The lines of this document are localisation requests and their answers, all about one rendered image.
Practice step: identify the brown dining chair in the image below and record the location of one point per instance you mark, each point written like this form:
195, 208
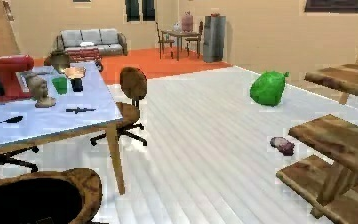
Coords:
195, 38
163, 40

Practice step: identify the brown dining table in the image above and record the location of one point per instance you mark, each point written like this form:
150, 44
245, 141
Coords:
180, 36

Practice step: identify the grey fridge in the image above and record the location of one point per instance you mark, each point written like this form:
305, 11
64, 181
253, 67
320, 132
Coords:
214, 38

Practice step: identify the pink vase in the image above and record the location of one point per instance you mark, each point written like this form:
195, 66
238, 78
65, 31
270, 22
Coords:
187, 22

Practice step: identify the green garbage bag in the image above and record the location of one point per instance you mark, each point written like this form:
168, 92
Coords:
267, 88

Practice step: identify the black small box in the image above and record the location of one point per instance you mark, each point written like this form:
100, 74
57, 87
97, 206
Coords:
76, 84

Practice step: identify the dark window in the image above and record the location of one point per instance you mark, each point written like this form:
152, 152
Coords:
140, 10

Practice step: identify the red coffee table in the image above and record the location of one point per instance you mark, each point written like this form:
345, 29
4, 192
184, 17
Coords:
85, 54

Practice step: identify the grey sofa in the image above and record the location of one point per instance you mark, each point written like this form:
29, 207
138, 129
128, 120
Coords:
91, 39

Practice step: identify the white paper stack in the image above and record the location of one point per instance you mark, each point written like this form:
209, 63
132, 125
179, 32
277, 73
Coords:
86, 44

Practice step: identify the green cup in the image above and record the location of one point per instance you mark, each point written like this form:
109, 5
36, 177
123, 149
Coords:
60, 85

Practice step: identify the white wooden desk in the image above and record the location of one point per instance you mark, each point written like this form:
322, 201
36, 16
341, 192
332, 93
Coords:
53, 110

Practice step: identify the tan head bust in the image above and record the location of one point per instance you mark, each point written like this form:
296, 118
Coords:
40, 90

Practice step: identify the wooden ladder shelf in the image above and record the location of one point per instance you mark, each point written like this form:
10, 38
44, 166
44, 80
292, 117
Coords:
333, 146

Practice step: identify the black spoon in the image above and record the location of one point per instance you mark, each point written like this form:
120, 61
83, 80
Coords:
10, 120

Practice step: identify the red box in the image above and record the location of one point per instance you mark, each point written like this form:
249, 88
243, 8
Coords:
7, 76

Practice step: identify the dark framed picture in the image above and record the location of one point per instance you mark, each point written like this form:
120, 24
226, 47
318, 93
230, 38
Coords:
334, 5

